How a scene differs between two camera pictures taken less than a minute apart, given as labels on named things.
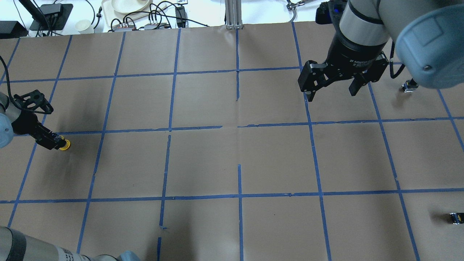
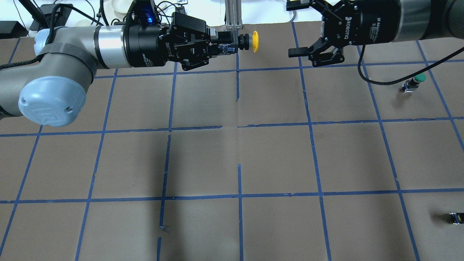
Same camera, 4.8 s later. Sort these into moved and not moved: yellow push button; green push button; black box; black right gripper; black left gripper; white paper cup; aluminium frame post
Moved: black left gripper; yellow push button; black right gripper
Not moved: aluminium frame post; white paper cup; black box; green push button
